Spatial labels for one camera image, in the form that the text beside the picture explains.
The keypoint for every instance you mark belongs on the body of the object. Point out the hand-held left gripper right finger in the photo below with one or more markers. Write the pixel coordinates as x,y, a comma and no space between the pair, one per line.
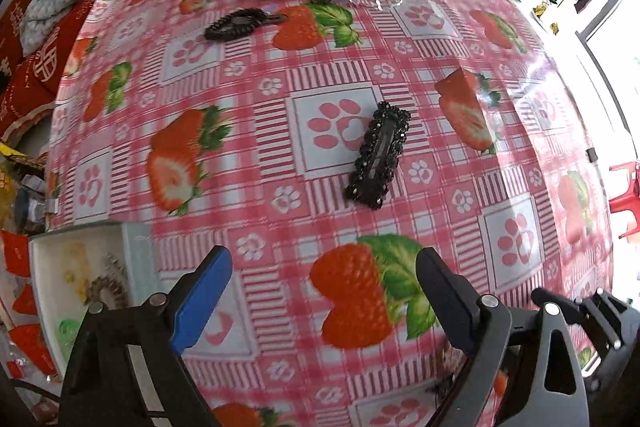
445,302

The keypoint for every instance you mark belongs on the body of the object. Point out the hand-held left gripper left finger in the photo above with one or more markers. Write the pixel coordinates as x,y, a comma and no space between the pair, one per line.
200,302

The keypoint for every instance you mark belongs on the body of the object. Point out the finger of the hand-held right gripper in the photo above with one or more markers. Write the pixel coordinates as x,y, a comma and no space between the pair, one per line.
602,322

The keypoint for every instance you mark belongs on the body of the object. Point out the brown oval hair clip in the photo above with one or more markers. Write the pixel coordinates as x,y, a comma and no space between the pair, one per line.
107,289

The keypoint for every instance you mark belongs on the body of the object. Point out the white tray box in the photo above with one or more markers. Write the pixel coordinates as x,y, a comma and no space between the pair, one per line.
50,267

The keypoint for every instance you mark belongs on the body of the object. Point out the black beaded hair clip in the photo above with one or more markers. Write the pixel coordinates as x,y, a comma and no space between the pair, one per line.
380,152

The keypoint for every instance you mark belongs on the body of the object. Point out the red plastic chair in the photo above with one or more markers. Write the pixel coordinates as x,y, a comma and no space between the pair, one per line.
627,192

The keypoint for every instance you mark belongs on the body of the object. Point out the metal table clamp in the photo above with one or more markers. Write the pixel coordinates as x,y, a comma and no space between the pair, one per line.
592,154
40,202

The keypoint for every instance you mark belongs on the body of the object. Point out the pile of assorted packets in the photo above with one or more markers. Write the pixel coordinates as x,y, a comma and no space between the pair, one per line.
20,257

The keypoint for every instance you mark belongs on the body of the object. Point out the strawberry printed pink tablecloth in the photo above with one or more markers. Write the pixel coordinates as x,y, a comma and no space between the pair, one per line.
300,132

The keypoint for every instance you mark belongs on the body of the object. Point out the black oval hair clip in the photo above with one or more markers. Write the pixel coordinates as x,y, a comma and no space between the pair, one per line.
230,26

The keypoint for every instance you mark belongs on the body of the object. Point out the white rack with utensils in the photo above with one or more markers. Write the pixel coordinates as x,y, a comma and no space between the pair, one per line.
555,12

